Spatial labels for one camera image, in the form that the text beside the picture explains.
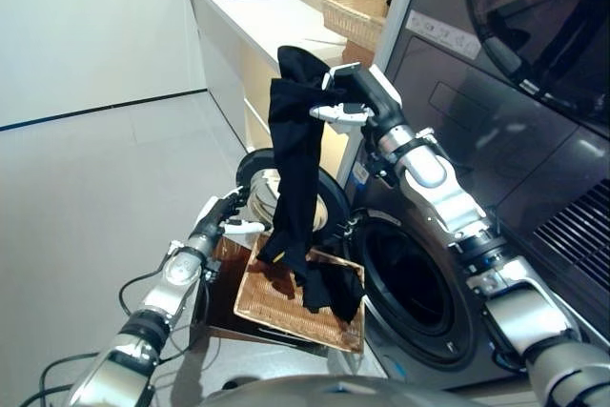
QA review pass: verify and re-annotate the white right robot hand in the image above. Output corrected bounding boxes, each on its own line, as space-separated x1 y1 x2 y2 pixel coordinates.
309 62 404 134

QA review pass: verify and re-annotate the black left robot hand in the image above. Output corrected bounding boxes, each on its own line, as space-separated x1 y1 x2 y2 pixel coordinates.
193 186 266 239

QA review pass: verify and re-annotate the black garment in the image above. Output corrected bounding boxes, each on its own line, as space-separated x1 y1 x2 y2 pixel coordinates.
256 45 347 287
299 261 366 325

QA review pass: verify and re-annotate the grey front-load washing machine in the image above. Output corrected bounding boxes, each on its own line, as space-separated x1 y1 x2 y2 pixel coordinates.
342 149 610 392

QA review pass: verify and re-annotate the brown acrylic stand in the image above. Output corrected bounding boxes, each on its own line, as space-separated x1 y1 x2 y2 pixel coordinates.
190 234 330 346

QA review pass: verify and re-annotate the small blue washer sticker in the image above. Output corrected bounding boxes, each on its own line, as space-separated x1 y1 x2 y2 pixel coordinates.
351 161 371 187

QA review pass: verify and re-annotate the light woven tray basket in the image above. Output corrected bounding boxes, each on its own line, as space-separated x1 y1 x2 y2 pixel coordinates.
318 0 395 53

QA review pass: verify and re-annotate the white dryer label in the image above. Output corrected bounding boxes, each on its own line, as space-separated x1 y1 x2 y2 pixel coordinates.
407 10 482 59

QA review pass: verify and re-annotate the wicker laundry basket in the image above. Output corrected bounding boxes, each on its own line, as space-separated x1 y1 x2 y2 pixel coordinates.
233 230 367 354

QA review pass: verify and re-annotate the dark grey stacked dryer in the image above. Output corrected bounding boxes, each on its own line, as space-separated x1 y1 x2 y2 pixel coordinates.
383 0 610 284

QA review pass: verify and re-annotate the round glass washer door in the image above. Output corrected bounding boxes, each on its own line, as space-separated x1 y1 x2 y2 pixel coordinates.
235 148 354 246

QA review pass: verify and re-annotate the white counter cabinet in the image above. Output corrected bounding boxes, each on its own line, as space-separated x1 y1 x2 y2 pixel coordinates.
184 0 354 151

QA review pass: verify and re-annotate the grey robot torso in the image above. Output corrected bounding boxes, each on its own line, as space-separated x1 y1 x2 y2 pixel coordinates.
199 375 487 407

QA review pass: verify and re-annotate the black dryer vent grille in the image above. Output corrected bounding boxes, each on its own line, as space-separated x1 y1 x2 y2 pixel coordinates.
533 180 610 279

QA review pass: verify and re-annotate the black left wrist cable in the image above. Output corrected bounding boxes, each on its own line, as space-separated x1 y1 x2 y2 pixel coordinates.
40 268 211 407

